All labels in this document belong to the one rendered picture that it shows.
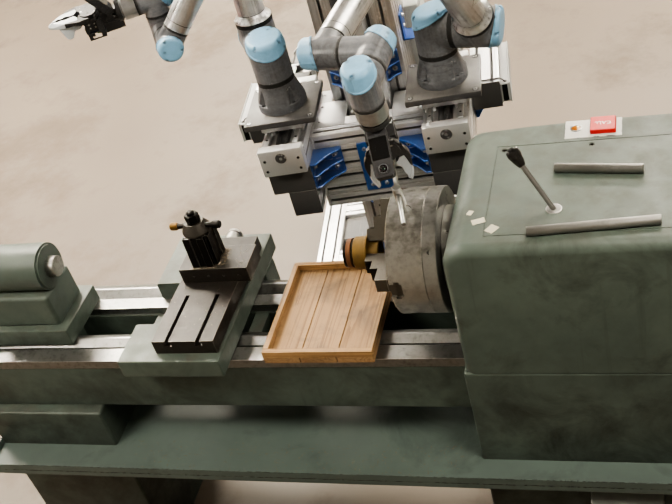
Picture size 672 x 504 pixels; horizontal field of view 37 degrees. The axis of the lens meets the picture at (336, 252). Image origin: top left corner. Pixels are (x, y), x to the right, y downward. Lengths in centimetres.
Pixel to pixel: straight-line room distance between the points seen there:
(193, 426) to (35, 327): 54
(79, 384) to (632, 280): 160
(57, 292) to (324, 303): 78
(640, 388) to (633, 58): 306
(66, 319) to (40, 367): 15
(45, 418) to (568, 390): 155
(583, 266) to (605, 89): 294
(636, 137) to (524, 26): 334
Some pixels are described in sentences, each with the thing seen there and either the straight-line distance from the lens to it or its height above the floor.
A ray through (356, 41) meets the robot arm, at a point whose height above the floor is 166.
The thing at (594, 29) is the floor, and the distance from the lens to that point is 563.
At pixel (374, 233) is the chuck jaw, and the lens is 253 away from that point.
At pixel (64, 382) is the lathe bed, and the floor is 78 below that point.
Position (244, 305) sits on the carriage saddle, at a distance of 280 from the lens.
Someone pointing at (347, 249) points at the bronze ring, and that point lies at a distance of 254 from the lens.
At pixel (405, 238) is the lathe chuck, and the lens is 237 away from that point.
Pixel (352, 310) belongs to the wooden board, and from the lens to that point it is 270.
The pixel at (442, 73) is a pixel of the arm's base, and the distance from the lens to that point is 296.
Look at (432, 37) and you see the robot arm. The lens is 291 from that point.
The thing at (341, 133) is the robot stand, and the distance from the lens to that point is 308.
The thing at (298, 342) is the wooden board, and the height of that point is 89.
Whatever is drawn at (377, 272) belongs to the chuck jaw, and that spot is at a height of 110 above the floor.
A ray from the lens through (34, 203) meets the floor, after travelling 556.
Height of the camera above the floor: 264
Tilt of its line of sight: 37 degrees down
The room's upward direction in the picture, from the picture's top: 17 degrees counter-clockwise
